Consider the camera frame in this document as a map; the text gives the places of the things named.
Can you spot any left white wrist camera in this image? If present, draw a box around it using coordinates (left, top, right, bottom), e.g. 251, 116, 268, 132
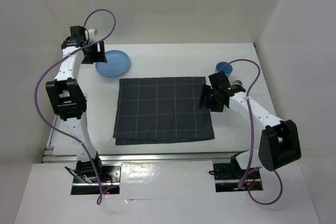
86, 28, 98, 43

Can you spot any blue plastic plate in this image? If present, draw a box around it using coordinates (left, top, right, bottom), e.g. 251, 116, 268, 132
95, 50, 131, 78

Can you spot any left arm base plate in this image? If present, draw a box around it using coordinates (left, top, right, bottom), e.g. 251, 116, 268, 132
65, 164, 121, 195

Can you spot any purple cable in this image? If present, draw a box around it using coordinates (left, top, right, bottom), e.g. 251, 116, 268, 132
35, 9, 117, 206
228, 59, 283, 205

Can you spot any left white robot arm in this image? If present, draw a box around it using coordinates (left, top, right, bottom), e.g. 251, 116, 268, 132
46, 26, 105, 183

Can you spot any blue plastic cup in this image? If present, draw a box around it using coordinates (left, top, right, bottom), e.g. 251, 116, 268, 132
215, 61, 233, 77

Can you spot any aluminium front rail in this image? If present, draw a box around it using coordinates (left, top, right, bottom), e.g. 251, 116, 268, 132
41, 152, 239, 163

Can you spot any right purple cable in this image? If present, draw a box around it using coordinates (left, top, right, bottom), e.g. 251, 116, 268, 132
228, 59, 283, 205

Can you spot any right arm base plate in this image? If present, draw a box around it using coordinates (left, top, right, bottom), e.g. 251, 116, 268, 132
208, 154, 263, 193

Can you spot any dark grey checked cloth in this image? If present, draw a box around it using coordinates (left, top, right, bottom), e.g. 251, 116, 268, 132
113, 77, 215, 145

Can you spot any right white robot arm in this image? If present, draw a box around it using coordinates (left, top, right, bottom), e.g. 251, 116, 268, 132
199, 72, 302, 178

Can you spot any aluminium rail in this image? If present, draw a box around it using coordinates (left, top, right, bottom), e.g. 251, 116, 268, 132
43, 128, 56, 156
41, 152, 239, 163

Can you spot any aluminium left rail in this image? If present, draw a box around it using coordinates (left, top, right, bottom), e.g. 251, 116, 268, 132
43, 128, 56, 156

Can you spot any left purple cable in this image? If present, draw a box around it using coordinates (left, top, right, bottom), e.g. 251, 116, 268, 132
35, 9, 117, 206

